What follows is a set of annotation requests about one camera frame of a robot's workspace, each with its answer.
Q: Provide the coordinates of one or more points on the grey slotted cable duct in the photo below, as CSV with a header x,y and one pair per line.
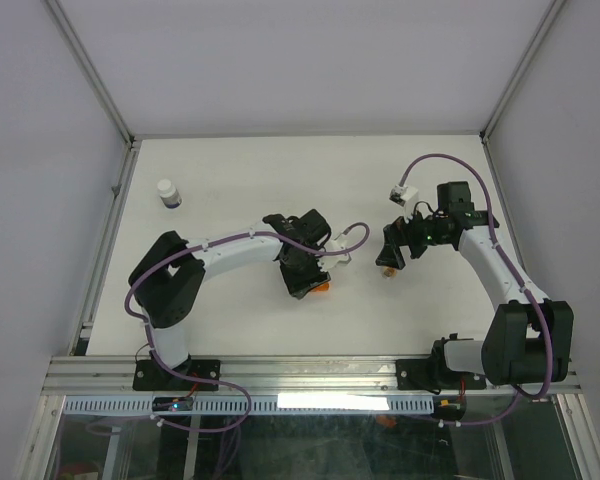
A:
x,y
277,404

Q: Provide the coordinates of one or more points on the white cap pill bottle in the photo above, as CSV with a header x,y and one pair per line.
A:
x,y
169,194

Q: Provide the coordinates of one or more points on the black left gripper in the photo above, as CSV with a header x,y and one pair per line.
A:
x,y
296,285

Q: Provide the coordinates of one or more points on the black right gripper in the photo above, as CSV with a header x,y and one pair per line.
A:
x,y
399,232

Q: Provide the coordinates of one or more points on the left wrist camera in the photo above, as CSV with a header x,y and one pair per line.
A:
x,y
335,253

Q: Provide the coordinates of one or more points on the aluminium frame rail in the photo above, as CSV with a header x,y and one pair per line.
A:
x,y
258,375

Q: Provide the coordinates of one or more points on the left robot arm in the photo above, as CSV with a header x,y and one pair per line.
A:
x,y
167,296

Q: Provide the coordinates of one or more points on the clear bottle orange pills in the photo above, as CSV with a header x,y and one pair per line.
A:
x,y
388,272

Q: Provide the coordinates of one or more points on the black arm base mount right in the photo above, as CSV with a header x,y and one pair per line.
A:
x,y
431,376

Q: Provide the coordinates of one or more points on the orange pill organizer box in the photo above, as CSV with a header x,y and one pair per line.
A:
x,y
321,288

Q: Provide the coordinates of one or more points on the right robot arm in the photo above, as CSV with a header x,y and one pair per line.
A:
x,y
529,338

